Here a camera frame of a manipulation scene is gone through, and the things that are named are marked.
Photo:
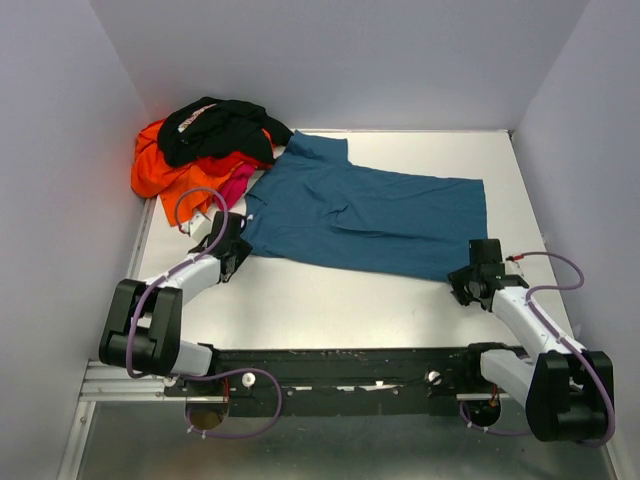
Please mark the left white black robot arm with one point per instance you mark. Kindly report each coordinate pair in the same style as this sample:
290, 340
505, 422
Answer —
142, 332

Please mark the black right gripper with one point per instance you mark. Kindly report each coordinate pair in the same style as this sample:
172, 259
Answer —
457, 276

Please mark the red t shirt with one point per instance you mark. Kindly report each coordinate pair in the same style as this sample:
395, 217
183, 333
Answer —
222, 166

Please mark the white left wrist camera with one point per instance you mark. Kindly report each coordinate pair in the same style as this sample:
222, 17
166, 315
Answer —
198, 227

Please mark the aluminium frame rail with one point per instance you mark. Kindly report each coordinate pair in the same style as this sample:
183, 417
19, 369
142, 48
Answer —
105, 383

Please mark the magenta pink t shirt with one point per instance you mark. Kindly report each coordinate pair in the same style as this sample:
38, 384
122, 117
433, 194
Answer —
236, 185

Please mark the black t shirt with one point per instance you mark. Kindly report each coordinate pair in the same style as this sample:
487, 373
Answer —
211, 127

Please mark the orange t shirt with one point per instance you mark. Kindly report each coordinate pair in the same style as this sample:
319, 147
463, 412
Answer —
182, 190

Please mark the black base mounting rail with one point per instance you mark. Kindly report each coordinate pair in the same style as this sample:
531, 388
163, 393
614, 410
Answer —
351, 367

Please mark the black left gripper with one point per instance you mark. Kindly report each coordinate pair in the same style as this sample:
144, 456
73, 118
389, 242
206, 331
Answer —
243, 248

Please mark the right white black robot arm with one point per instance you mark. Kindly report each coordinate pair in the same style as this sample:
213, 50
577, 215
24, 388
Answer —
566, 390

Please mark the teal blue t shirt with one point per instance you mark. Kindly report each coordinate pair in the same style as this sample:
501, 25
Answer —
316, 207

